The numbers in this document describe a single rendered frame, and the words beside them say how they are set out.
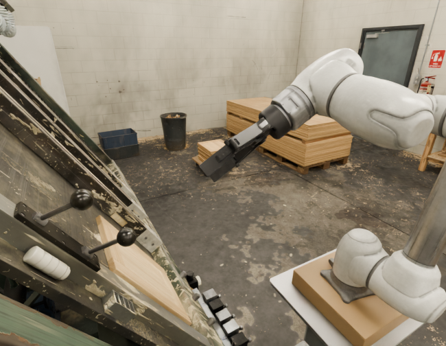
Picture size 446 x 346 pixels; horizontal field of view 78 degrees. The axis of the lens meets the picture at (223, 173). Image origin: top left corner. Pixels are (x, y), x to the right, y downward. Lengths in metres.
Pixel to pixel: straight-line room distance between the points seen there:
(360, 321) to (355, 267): 0.20
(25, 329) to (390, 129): 0.58
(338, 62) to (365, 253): 0.79
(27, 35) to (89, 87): 1.75
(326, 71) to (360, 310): 0.99
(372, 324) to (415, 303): 0.21
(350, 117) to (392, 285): 0.77
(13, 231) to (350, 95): 0.65
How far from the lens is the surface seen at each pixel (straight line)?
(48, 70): 4.56
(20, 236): 0.60
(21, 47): 4.56
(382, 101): 0.56
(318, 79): 0.64
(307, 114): 0.64
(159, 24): 6.23
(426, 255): 1.17
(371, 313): 1.36
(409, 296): 1.20
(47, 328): 0.43
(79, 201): 0.52
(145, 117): 6.23
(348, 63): 0.68
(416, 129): 0.57
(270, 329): 2.23
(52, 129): 1.40
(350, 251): 1.25
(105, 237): 0.97
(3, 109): 1.11
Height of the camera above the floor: 1.79
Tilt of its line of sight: 24 degrees down
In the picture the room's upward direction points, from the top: straight up
